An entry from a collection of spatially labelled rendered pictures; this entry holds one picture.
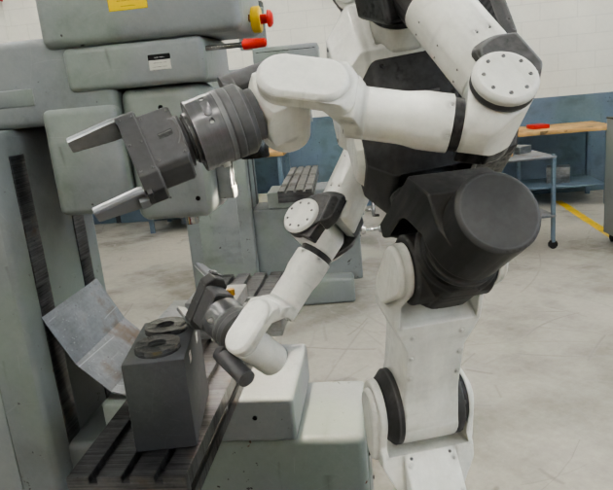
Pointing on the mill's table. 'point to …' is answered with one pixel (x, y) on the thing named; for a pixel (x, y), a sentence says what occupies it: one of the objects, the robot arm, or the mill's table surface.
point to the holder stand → (165, 385)
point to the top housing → (140, 20)
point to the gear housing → (145, 63)
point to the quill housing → (137, 100)
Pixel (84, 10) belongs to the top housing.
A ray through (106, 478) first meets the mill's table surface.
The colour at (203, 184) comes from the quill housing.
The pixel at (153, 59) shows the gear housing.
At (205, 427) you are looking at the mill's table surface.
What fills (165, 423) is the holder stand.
